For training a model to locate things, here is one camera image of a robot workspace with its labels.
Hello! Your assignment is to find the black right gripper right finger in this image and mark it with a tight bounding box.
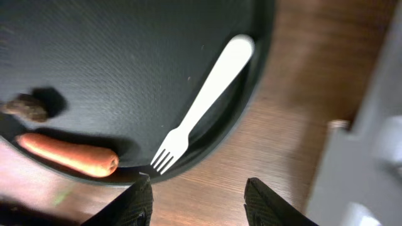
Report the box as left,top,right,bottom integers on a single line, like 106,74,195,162
244,178,317,226

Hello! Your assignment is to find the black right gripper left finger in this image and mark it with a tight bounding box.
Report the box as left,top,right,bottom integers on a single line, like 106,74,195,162
81,175,153,226

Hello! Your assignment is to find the white plastic fork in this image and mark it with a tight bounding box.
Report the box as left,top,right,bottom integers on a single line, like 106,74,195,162
151,35,255,175

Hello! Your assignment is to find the orange carrot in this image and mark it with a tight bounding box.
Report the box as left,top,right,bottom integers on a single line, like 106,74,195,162
16,133,119,178

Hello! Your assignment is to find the ginger piece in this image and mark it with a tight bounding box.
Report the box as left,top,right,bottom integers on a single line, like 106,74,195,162
1,94,48,122

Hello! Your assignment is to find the grey dishwasher rack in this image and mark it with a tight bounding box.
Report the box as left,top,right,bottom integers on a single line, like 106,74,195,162
305,4,401,225

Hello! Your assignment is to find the round black tray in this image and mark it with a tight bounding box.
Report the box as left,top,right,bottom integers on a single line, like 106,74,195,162
1,0,275,186

